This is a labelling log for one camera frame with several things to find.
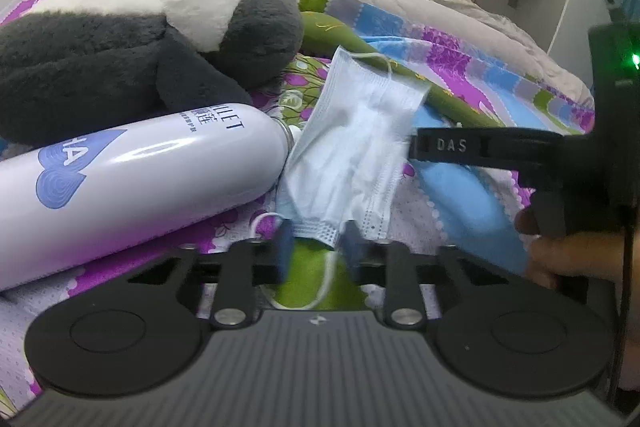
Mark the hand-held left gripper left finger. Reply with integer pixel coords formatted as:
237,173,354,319
125,217,296,328

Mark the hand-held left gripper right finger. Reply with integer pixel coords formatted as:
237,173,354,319
344,219,508,329

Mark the blue face mask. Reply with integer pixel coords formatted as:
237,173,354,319
247,46,430,310

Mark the person's right hand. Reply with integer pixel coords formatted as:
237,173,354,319
514,207,626,293

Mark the white spray can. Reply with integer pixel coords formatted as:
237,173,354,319
0,109,301,293

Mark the green plush stick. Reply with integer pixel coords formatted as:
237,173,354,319
300,11,506,130

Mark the grey white penguin plush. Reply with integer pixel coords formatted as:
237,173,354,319
0,0,305,148

